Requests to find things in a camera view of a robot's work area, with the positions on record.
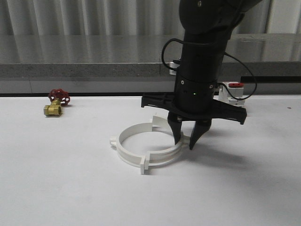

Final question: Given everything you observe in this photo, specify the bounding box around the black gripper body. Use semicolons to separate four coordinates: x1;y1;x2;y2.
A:
141;72;247;125

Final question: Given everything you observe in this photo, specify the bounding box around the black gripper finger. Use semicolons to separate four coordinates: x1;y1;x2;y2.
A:
167;113;182;145
189;119;212;150

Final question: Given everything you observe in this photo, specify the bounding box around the white half pipe clamp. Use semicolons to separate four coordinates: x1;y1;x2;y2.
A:
146;115;189;168
109;122;152;175

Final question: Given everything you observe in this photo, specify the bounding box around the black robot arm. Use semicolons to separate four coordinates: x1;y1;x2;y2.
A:
142;0;257;148

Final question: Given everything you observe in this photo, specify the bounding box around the grey stone counter ledge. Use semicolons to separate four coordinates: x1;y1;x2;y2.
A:
0;34;301;95

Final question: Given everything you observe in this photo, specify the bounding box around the grey pleated curtain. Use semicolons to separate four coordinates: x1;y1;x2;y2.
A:
0;0;301;35

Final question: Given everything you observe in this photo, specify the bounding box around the white circuit breaker red switch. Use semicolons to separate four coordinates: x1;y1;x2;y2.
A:
218;81;245;107

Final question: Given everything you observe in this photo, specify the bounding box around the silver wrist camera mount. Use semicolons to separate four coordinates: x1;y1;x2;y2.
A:
169;59;181;76

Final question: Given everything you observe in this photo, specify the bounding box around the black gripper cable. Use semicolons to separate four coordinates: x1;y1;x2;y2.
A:
160;38;257;101

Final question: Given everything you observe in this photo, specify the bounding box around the brass valve with red handle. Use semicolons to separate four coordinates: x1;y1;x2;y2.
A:
43;89;70;117

